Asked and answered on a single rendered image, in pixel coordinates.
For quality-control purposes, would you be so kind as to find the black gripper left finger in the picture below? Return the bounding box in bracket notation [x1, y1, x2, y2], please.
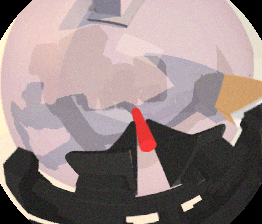
[64, 121, 138, 196]

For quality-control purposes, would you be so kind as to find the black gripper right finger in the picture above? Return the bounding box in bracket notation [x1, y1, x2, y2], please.
[146, 119, 227, 188]

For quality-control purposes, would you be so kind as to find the red peg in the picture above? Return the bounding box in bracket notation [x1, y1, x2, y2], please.
[132, 108, 156, 152]

